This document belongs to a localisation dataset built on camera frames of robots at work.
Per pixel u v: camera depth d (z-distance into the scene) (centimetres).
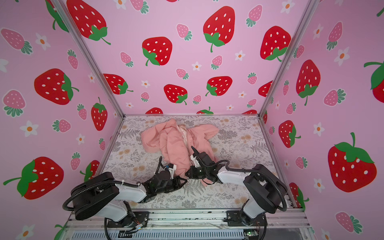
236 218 73
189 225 73
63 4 68
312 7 69
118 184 51
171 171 80
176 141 98
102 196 45
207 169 69
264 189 45
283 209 39
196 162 80
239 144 104
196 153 78
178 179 77
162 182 66
